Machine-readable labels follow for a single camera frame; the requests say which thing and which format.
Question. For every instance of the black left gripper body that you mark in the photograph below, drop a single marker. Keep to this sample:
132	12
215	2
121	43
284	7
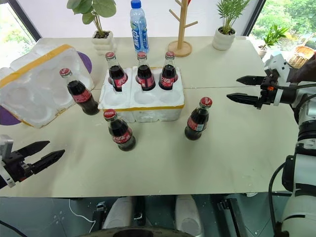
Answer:
16	168

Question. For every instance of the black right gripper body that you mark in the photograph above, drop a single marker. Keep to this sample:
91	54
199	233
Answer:
267	95

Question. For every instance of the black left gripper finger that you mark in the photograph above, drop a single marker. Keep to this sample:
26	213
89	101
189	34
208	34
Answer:
49	159
34	146

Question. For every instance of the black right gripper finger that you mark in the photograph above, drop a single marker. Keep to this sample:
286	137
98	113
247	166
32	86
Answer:
244	98
251	80

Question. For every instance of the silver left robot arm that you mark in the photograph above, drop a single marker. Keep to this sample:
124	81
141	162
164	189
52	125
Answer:
1	184

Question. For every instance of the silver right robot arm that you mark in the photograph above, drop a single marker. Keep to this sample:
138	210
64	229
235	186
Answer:
306	118

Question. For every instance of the glass cola bottle red cap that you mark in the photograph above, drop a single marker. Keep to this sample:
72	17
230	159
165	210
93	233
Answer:
196	123
118	79
145	77
168	79
82	97
122	137

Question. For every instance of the white foam lid yellow tape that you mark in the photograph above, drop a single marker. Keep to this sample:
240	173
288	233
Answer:
32	84

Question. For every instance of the white foam bottle tray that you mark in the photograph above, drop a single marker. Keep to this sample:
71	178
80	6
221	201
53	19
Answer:
145	112

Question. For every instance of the small green plant white pot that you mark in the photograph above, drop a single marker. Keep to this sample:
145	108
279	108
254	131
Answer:
271	37

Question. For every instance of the palm plant in white pot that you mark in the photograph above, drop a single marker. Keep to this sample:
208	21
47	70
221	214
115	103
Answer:
223	39

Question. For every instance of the wicker basket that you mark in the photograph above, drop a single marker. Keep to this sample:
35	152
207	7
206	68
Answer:
301	56

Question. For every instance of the wooden tree-shaped stand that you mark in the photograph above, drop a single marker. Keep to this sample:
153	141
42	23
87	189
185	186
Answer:
181	47

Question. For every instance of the white rounded shell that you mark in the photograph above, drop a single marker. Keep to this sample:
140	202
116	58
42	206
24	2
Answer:
188	214
118	213

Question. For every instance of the round purple mat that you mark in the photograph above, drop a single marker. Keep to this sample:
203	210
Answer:
86	65

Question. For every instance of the blue plastic drink bottle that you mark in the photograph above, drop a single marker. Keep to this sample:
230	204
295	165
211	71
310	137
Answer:
139	29

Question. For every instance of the round-leaf plant in white pot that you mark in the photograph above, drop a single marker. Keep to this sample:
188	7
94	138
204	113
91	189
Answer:
103	43

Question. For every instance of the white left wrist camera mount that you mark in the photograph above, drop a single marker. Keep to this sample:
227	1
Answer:
6	146

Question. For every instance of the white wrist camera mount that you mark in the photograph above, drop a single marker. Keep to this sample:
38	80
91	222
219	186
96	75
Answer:
279	66
6	146

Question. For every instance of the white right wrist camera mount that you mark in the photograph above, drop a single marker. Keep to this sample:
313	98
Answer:
279	66

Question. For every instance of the black window frame post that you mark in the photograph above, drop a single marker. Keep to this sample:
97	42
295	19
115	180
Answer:
254	17
24	21

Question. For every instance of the black table leg bracket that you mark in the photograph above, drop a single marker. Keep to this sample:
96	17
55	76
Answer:
139	212
99	212
232	217

